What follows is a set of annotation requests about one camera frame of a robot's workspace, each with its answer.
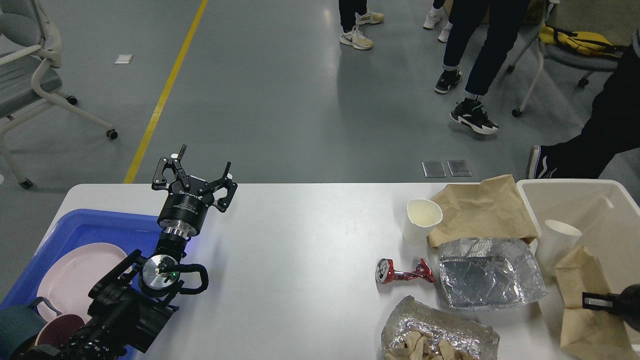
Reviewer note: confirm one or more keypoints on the dark teal mug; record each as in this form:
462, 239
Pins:
20, 324

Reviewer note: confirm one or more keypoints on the metal floor plate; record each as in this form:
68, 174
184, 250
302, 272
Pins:
434, 169
459, 168

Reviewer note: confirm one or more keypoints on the white paper cup on table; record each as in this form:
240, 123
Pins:
422, 216

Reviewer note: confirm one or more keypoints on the yellow backpack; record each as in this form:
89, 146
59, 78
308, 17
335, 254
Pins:
590, 44

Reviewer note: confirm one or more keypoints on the white paper cup in bin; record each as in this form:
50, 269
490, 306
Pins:
556, 240

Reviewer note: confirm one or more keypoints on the person in black sneakers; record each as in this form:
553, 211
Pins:
505, 20

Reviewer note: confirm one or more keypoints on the crumpled aluminium foil front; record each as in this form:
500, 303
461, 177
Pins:
466, 335

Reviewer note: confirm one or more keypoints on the grey chair right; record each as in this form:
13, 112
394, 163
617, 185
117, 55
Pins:
616, 20

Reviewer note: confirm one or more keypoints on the brown crumpled paper in foil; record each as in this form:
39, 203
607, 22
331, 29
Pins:
416, 346

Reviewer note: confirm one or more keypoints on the crumpled silver foil bag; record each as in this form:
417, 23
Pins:
483, 274

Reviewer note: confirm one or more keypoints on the person in black canvas shoes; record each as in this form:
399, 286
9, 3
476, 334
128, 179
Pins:
613, 127

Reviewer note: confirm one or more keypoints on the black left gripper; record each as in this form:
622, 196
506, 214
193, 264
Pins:
189, 198

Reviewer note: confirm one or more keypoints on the crushed red soda can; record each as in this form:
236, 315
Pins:
385, 272

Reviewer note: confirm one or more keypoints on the brown paper bag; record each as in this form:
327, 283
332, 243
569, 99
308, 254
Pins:
588, 334
492, 208

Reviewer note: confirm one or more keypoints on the pink plate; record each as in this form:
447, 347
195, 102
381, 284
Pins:
68, 282

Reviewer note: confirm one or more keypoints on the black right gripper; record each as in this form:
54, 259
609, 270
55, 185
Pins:
625, 305

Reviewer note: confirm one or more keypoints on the left metal floor plate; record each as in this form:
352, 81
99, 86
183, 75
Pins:
434, 169

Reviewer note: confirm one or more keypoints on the grey office chair left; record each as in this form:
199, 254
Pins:
30, 84

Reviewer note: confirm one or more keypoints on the blue plastic tray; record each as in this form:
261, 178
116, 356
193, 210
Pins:
79, 228

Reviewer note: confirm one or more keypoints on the right metal floor plate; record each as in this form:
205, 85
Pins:
459, 168

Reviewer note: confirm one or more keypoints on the pink mug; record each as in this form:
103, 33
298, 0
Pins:
59, 330

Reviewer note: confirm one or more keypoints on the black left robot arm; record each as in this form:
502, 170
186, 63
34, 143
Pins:
131, 304

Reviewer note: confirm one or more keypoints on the person in white sneakers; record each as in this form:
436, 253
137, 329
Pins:
433, 16

